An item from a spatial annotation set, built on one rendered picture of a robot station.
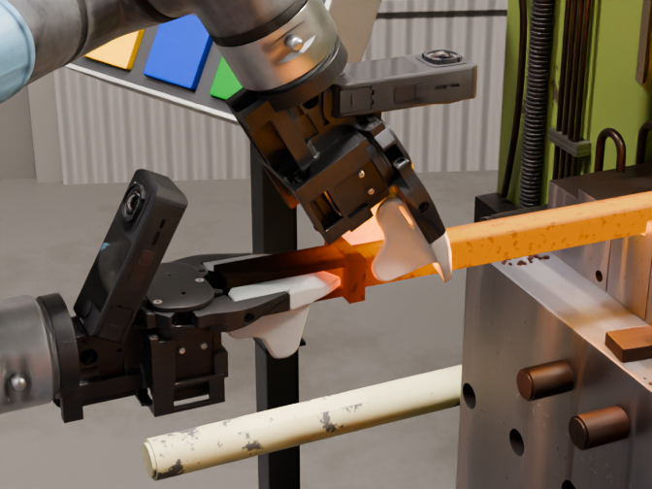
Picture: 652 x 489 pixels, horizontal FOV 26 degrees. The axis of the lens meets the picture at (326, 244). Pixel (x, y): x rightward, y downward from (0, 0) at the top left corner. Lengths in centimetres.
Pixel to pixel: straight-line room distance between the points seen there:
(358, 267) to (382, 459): 161
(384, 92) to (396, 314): 213
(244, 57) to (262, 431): 68
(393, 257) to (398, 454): 163
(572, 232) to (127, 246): 36
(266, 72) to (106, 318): 19
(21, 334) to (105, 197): 277
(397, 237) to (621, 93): 44
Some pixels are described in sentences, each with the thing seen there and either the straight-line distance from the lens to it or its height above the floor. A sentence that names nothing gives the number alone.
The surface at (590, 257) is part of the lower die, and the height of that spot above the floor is 94.
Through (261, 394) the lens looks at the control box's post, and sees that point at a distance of 178.
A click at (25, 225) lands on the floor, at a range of 357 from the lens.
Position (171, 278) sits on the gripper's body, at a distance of 99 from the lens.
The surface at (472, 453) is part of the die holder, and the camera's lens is 136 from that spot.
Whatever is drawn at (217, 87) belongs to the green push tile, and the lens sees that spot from 145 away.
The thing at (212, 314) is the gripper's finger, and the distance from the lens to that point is 95.
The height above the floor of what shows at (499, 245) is 100.
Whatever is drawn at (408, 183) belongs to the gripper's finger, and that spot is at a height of 108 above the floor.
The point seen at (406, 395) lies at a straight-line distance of 158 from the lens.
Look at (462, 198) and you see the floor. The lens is 367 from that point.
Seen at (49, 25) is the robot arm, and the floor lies 122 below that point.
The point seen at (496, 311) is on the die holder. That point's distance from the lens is 125.
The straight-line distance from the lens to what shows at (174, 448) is 149.
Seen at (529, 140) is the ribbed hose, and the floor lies 92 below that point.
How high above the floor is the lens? 146
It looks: 25 degrees down
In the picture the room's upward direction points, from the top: straight up
